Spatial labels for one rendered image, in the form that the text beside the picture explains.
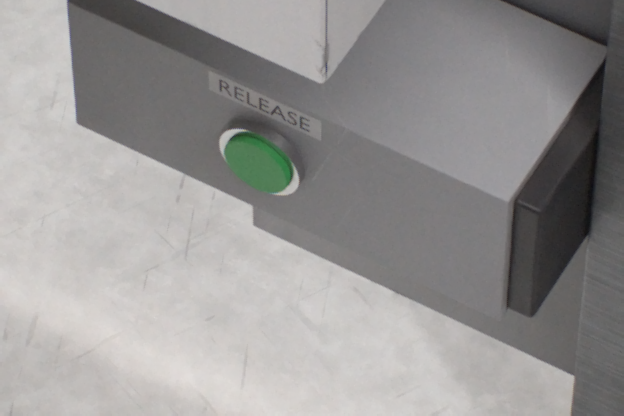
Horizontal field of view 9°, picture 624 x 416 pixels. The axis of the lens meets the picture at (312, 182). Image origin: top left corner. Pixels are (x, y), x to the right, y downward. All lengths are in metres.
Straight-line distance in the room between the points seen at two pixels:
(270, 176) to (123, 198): 1.42
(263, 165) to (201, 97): 0.04
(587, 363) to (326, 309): 1.27
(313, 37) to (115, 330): 1.58
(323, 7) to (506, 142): 0.22
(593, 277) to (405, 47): 0.13
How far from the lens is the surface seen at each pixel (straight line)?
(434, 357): 2.82
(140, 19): 1.49
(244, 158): 1.49
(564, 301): 1.63
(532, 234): 1.45
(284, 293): 2.85
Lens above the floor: 2.34
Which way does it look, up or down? 54 degrees down
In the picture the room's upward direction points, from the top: straight up
